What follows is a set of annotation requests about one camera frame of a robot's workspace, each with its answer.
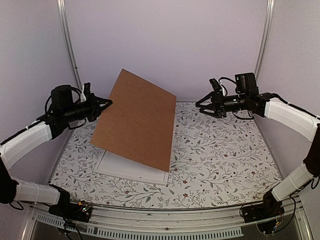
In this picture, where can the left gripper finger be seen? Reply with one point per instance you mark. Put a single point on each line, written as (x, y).
(102, 101)
(99, 109)

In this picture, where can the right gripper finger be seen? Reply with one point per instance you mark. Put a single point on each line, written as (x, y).
(205, 102)
(211, 113)

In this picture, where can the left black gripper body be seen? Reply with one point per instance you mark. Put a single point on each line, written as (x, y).
(88, 110)

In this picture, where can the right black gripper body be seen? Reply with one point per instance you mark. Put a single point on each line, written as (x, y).
(226, 106)

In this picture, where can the brown frame backing board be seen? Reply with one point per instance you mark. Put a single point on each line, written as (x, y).
(139, 125)

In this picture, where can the landscape photo print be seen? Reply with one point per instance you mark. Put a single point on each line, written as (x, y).
(132, 170)

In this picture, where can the white picture frame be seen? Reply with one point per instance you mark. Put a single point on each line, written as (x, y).
(130, 175)

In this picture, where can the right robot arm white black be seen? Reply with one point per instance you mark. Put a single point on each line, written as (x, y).
(273, 107)

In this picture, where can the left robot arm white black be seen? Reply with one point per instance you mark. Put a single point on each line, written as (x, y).
(65, 105)

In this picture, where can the floral patterned table mat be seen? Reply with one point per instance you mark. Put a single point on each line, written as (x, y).
(215, 163)

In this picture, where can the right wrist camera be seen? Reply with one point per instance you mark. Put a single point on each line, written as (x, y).
(217, 88)

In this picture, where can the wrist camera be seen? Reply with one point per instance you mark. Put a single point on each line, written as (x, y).
(217, 88)
(85, 91)

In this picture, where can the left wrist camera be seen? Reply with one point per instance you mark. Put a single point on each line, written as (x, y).
(85, 91)

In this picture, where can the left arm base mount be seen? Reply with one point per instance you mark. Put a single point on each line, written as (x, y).
(80, 211)

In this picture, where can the left aluminium corner post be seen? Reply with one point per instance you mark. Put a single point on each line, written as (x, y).
(63, 18)

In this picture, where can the aluminium corner post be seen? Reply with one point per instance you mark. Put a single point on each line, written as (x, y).
(63, 18)
(265, 36)

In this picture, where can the right aluminium corner post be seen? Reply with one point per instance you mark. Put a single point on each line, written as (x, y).
(265, 36)

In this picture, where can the front aluminium rail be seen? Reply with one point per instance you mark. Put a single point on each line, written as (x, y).
(123, 223)

